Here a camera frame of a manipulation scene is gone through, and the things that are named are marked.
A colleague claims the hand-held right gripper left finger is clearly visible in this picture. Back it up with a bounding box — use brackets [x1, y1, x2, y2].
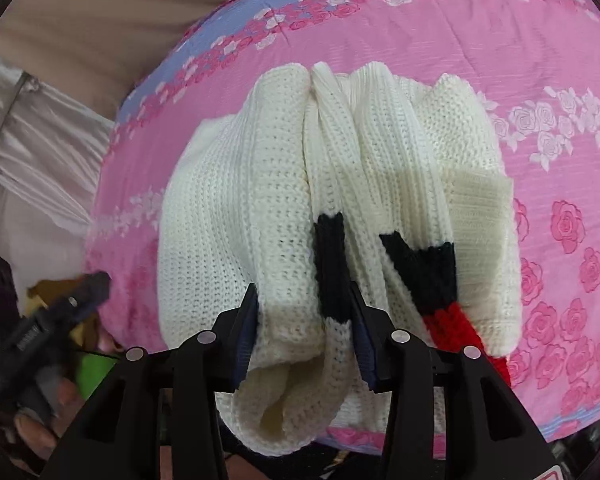
[45, 282, 260, 480]

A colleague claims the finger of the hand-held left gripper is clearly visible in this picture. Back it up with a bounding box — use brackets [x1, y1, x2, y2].
[55, 271, 112, 318]

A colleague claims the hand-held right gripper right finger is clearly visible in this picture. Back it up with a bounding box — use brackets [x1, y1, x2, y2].
[349, 283, 568, 480]

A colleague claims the white red black knit sweater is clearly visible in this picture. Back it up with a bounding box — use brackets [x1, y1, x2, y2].
[157, 60, 523, 458]

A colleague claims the person's left hand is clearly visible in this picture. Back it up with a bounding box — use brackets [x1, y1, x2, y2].
[12, 377, 86, 466]

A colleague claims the yellow cloth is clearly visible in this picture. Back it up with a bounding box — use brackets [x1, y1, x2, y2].
[26, 277, 103, 356]

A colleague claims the green cloth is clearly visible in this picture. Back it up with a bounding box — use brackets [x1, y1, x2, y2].
[75, 352, 118, 401]

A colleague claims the white curtain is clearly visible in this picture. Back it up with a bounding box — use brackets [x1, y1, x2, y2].
[0, 50, 116, 261]

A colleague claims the pink floral bed sheet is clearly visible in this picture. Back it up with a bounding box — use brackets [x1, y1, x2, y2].
[85, 0, 600, 443]

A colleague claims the beige hanging cloth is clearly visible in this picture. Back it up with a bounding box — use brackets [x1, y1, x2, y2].
[0, 0, 331, 126]

